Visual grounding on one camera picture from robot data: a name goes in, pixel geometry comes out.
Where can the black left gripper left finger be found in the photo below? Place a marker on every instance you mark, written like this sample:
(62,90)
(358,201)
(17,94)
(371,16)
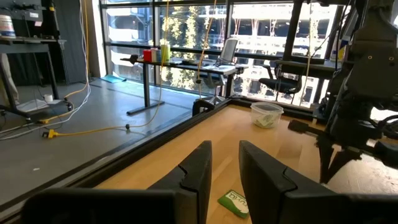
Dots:
(192,180)

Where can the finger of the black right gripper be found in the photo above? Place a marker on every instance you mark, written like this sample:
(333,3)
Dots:
(325,158)
(342,163)

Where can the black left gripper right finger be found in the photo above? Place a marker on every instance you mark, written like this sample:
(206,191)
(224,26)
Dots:
(267,186)

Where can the green sweetener packet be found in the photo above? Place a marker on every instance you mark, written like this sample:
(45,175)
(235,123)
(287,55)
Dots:
(265,120)
(231,202)

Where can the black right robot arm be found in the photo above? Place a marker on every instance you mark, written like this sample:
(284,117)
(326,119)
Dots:
(376,15)

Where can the black corner clamp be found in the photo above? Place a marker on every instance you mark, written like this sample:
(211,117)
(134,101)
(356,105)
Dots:
(199,107)

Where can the clear plastic container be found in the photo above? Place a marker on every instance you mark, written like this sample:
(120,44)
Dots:
(258,112)

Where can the black office chair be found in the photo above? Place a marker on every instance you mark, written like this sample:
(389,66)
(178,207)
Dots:
(280,84)

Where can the black standing desk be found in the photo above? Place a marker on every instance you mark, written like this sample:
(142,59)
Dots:
(186,67)

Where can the teal floor mat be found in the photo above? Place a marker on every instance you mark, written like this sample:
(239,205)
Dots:
(112,79)

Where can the yellow-green cylinder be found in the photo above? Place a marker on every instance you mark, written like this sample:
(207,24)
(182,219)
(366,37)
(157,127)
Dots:
(165,53)

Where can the red container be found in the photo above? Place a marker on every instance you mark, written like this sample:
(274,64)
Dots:
(147,56)

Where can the grey office chair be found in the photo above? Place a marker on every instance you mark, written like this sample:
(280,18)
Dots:
(229,49)

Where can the white tape roll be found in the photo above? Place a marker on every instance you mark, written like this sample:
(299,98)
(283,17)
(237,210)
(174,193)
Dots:
(48,98)

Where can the black side table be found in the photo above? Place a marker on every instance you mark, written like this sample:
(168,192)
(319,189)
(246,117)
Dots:
(25,46)

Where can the white bucket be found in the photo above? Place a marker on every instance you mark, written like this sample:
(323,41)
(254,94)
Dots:
(7,26)

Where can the black aluminium table frame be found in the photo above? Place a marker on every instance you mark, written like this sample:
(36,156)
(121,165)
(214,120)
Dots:
(155,144)

